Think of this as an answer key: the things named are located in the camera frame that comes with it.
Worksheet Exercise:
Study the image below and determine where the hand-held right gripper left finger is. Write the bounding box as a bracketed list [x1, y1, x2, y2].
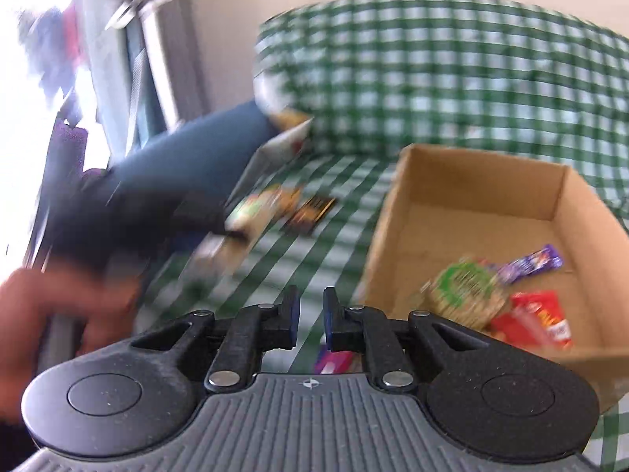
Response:
[130, 285, 302, 392]

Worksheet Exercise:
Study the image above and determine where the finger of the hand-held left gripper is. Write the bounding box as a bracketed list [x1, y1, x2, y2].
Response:
[176, 203, 247, 243]

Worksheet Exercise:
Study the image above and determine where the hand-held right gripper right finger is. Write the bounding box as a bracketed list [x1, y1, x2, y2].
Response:
[322, 286, 485, 392]

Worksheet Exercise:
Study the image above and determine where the pale green snack packet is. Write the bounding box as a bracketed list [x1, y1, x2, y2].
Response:
[189, 229, 261, 283]

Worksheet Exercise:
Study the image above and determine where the green round snack packet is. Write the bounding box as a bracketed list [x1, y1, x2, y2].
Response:
[421, 256, 510, 331]

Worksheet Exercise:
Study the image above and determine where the brown cardboard box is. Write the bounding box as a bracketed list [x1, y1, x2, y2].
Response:
[361, 144, 629, 415]

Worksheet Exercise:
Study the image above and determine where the red snack packet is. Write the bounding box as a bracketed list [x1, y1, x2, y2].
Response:
[489, 291, 574, 353]

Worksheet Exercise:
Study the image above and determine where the purple snack packet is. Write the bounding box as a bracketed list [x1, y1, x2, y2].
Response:
[496, 244, 564, 286]

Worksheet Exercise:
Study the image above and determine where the person's left hand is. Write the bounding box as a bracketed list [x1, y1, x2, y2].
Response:
[0, 265, 144, 424]

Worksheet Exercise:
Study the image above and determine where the pink snack packet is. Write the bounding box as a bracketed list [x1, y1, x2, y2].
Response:
[314, 339, 364, 374]

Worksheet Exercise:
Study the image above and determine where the yellow snack packet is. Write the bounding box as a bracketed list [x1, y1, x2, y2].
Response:
[227, 184, 305, 237]

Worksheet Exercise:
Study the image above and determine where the dark brown snack packet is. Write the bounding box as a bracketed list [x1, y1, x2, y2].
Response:
[282, 195, 340, 235]

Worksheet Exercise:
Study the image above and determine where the white printed box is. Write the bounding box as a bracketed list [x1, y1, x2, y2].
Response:
[223, 54, 315, 212]

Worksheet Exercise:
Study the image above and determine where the grey curtain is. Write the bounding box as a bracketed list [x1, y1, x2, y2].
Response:
[79, 0, 210, 158]

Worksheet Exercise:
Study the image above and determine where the green checked blanket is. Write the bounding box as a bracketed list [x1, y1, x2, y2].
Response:
[142, 0, 629, 472]

